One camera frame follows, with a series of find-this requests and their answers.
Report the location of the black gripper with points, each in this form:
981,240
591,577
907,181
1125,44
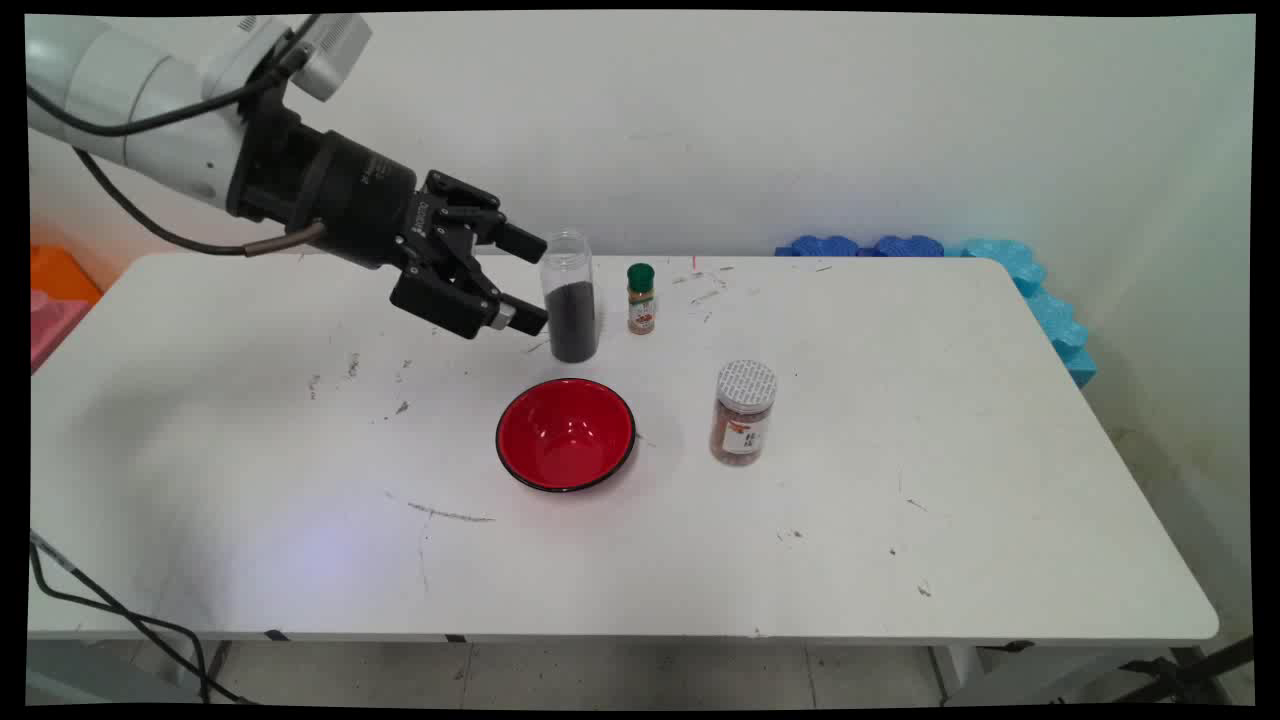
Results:
340,190

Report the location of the clear jar with black seeds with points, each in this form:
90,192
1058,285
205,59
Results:
572,320

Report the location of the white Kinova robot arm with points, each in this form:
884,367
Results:
150,80

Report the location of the small spice bottle green cap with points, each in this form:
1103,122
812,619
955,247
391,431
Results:
641,300

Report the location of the red bowl with black rim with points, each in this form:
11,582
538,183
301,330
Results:
565,435

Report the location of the spice jar white patterned lid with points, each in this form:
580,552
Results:
745,385

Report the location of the dark blue foam mat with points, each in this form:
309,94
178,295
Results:
908,246
825,246

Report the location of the orange box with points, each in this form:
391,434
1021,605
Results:
60,275

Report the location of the pink box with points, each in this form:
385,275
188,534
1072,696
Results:
50,325

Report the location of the light blue foam mat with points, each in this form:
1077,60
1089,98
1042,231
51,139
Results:
1050,310

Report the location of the black stand legs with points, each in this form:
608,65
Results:
1160,672

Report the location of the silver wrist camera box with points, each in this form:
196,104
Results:
335,50

